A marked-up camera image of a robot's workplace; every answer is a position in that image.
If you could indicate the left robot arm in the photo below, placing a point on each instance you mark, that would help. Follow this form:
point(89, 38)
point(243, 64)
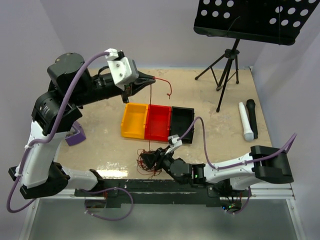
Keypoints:
point(71, 88)

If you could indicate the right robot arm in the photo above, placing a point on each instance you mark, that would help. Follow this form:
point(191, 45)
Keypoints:
point(261, 164)

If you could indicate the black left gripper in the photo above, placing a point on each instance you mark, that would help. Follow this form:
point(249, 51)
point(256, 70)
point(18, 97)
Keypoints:
point(136, 85)

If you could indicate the red plastic bin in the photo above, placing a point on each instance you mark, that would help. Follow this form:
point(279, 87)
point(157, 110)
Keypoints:
point(157, 127)

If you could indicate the black music stand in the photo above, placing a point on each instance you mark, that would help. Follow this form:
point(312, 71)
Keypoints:
point(280, 22)

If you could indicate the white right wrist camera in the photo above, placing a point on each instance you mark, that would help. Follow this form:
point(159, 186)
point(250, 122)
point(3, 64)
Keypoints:
point(174, 143)

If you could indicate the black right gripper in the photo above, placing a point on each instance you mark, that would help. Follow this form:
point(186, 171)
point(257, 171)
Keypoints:
point(158, 157)

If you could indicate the yellow plastic bin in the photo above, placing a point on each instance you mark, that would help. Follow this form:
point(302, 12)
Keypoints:
point(134, 120)

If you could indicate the black plastic bin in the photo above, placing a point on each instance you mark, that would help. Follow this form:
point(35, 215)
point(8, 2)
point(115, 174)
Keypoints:
point(180, 120)

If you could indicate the aluminium table frame rail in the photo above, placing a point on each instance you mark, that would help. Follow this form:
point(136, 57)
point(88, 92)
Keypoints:
point(267, 216)

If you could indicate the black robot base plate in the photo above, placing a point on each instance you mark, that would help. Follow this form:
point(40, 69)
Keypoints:
point(165, 192)

